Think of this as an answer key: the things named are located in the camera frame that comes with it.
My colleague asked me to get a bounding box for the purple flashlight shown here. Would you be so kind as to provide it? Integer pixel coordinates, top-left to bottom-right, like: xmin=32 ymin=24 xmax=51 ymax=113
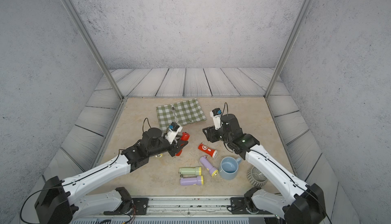
xmin=200 ymin=156 xmax=219 ymax=177
xmin=180 ymin=176 xmax=204 ymax=186

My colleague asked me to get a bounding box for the green checkered cloth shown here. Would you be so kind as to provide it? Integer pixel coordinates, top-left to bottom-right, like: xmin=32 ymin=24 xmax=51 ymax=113
xmin=156 ymin=98 xmax=207 ymax=130

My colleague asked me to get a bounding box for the grey ribbed bowl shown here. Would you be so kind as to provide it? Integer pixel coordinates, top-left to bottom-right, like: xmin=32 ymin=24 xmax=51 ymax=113
xmin=246 ymin=167 xmax=268 ymax=188

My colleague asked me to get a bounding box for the blue mug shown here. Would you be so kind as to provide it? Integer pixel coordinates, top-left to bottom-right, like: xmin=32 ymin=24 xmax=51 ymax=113
xmin=219 ymin=157 xmax=242 ymax=180

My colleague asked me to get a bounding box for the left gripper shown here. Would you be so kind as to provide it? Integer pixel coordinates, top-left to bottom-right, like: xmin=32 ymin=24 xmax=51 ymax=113
xmin=147 ymin=135 xmax=189 ymax=159

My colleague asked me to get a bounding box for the metal base rail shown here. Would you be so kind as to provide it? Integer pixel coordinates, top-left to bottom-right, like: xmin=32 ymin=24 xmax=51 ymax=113
xmin=70 ymin=195 xmax=318 ymax=224

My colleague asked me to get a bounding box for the metal spoon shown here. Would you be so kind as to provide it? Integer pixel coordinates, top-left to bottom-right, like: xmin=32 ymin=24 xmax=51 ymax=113
xmin=171 ymin=105 xmax=179 ymax=124

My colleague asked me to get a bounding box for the purple flashlight right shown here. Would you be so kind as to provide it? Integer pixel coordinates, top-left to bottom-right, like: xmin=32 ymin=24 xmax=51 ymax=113
xmin=200 ymin=156 xmax=219 ymax=177

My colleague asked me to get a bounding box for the purple flashlight bottom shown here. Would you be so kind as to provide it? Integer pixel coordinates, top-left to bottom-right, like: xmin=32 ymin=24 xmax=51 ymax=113
xmin=180 ymin=176 xmax=204 ymax=186

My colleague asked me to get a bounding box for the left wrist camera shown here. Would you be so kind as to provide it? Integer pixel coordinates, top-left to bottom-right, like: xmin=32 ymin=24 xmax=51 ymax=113
xmin=165 ymin=122 xmax=183 ymax=144

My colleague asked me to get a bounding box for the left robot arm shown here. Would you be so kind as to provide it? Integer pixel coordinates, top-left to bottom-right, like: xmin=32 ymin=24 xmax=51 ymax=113
xmin=34 ymin=122 xmax=190 ymax=224

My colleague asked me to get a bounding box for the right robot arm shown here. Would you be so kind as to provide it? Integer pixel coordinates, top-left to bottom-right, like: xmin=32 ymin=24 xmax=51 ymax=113
xmin=203 ymin=105 xmax=331 ymax=224

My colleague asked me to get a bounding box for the red flashlight with logo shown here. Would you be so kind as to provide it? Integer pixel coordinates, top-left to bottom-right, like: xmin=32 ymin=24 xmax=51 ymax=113
xmin=198 ymin=143 xmax=218 ymax=158

